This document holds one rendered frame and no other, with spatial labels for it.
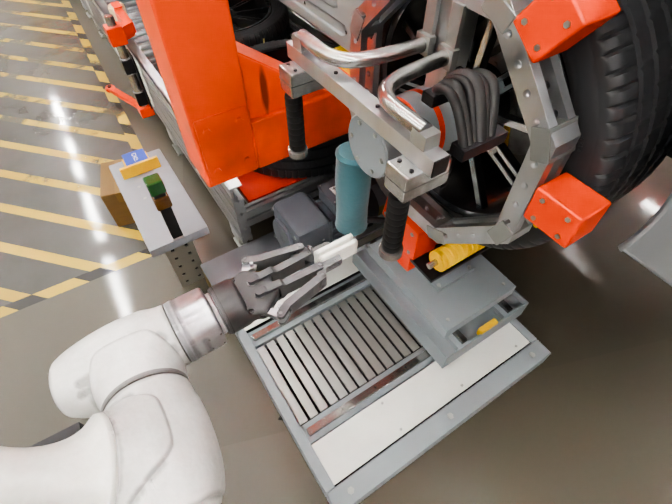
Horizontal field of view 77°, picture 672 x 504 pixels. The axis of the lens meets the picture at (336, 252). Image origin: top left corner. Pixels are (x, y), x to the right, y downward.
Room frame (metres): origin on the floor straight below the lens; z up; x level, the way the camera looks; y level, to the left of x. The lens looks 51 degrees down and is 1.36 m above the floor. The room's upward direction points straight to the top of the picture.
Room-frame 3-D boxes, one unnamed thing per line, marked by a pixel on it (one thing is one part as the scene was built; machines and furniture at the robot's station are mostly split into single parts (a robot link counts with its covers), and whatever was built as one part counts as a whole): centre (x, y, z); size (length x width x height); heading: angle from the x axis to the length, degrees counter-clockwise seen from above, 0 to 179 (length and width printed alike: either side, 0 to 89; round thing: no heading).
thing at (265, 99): (1.19, 0.06, 0.69); 0.52 x 0.17 x 0.35; 123
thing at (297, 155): (0.77, 0.09, 0.83); 0.04 x 0.04 x 0.16
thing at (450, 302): (0.85, -0.35, 0.32); 0.40 x 0.30 x 0.28; 33
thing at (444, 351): (0.85, -0.35, 0.13); 0.50 x 0.36 x 0.10; 33
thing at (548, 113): (0.75, -0.20, 0.85); 0.54 x 0.07 x 0.54; 33
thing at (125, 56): (1.97, 1.00, 0.30); 0.09 x 0.05 x 0.50; 33
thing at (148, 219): (0.95, 0.56, 0.44); 0.43 x 0.17 x 0.03; 33
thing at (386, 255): (0.48, -0.10, 0.83); 0.04 x 0.04 x 0.16
